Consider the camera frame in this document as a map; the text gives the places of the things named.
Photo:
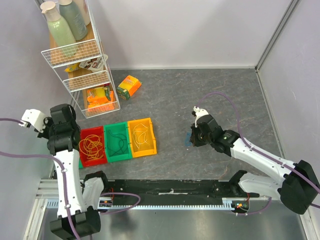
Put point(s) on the white cable duct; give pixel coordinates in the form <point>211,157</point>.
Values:
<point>225,206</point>

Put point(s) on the aluminium corner post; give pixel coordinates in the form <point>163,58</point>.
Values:
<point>277,33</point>

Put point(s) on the white wire shelf rack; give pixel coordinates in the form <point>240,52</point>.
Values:
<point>78,82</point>

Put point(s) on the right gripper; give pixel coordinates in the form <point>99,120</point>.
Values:
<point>196,136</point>

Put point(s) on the white snack pouch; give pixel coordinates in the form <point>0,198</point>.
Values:
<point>94,65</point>

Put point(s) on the pink bottle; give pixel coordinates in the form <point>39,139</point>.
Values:
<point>83,7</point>

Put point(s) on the grey green bottle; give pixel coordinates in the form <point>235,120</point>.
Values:
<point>72,14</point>

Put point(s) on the light green bottle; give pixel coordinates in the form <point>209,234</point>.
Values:
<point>59,28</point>

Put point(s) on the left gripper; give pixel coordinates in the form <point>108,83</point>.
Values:
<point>48,121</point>

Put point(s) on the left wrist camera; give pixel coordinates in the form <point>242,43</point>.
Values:
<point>36,119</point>

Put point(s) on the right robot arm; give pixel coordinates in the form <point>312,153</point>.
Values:
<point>294,183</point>

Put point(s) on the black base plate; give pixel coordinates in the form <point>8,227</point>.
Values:
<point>172,192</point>

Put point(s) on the red bin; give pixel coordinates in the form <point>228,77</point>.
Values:
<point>92,147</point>

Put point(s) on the orange yellow box in rack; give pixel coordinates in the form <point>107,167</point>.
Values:
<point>100,99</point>

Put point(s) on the yellow snack bag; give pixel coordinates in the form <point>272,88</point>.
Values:
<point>72,67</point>

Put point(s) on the orange bin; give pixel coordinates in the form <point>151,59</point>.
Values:
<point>142,138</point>

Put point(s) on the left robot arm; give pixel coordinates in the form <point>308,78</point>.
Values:
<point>77,214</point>

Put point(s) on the green bin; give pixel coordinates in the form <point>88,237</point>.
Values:
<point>80,165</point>
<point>117,142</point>

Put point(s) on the far left green bin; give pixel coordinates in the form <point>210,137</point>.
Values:
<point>80,165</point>

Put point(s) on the orange juice carton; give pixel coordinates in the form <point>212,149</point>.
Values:
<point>128,87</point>

